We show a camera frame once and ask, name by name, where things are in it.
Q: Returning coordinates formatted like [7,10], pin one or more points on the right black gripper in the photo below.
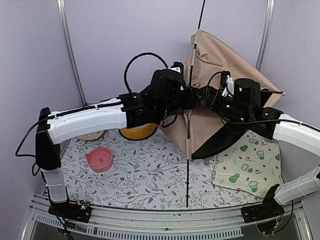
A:
[212,102]

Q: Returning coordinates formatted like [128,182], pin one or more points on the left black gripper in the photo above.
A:
[190,105]

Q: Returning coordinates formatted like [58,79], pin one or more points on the beige pet tent fabric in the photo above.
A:
[210,134]

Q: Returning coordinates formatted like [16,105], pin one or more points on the black tent pole one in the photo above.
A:
[188,140]

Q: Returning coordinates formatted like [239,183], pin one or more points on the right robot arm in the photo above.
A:
[282,140]

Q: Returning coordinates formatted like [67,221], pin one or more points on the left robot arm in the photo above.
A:
[125,111]

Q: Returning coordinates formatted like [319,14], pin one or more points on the avocado print pet mat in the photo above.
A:
[252,165]

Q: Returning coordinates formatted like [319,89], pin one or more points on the pink pet bowl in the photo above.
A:
[100,159]

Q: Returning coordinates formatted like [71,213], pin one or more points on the yellow double bowl holder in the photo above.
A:
[139,133]

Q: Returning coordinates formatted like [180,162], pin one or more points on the floral table cloth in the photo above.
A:
[147,174]

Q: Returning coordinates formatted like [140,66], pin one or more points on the beige leaf plate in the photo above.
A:
[91,136]

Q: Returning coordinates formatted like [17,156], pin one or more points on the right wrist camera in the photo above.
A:
[227,84]

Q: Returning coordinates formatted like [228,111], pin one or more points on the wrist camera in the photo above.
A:
[227,84]
[177,67]

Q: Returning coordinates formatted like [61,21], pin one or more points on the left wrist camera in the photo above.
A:
[177,67]

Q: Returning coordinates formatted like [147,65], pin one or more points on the right aluminium frame post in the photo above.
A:
[270,5]

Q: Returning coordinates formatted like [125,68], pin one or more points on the aluminium frame post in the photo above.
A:
[270,5]
[61,7]

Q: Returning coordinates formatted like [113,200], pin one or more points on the front aluminium rail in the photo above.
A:
[114,223]

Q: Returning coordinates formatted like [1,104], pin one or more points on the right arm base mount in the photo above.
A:
[257,212]

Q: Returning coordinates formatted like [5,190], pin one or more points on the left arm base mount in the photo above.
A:
[78,211]

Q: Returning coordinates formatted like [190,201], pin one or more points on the left aluminium frame post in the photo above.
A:
[61,7]

